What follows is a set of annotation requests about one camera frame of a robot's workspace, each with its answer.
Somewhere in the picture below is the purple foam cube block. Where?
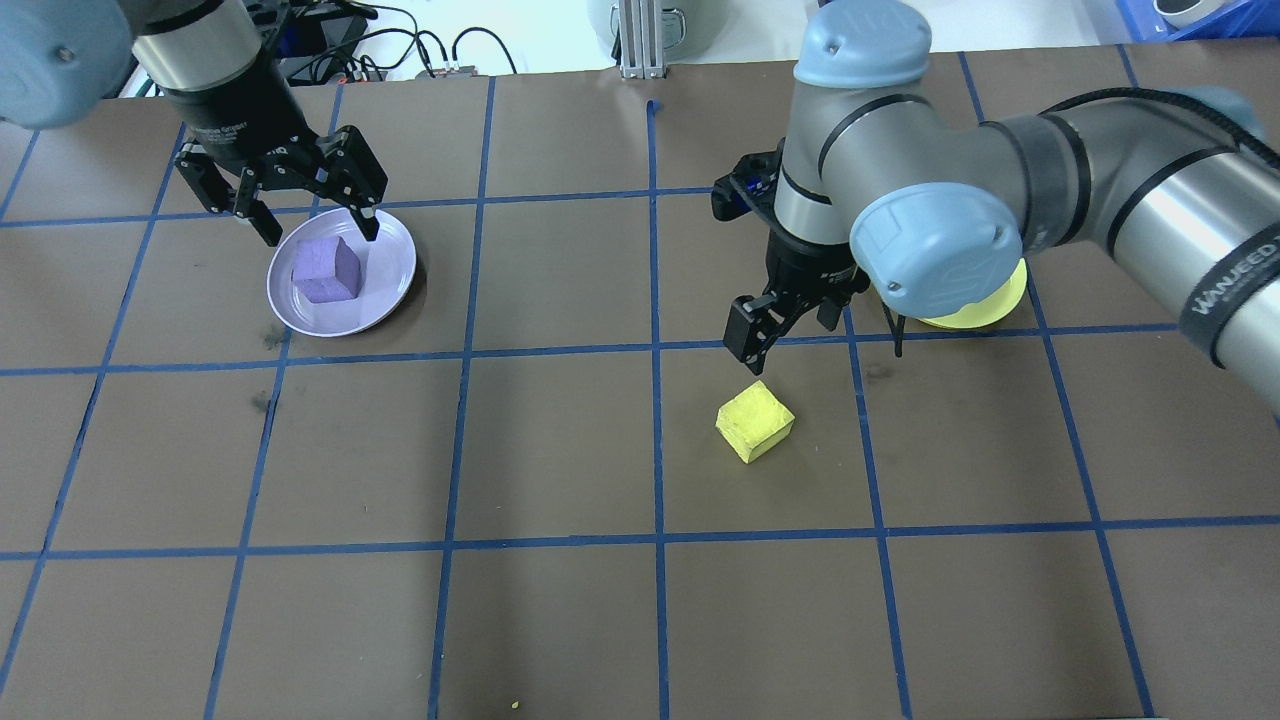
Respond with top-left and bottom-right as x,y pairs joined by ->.
291,235 -> 364,305

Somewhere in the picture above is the yellow foam cube block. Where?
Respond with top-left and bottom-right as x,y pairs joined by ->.
715,379 -> 797,465

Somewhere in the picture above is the purple round plate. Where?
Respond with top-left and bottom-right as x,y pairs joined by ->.
266,207 -> 418,338

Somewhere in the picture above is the black power adapter brick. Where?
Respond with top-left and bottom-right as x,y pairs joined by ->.
280,5 -> 369,83

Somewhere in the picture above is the black power strip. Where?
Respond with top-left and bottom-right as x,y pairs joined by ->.
340,60 -> 483,83

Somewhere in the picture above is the yellow round plate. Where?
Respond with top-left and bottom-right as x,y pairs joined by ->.
915,255 -> 1029,331

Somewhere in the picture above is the grey bowl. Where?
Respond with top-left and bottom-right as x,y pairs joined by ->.
1150,0 -> 1219,28

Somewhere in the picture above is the blue plastic bin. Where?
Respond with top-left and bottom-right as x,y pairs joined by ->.
1115,0 -> 1280,43

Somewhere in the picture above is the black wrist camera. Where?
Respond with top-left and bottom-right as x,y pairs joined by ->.
712,150 -> 783,223

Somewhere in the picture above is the black looped cable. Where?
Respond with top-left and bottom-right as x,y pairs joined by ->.
415,25 -> 519,79

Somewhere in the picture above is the aluminium profile post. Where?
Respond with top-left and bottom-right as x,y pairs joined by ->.
617,0 -> 667,80

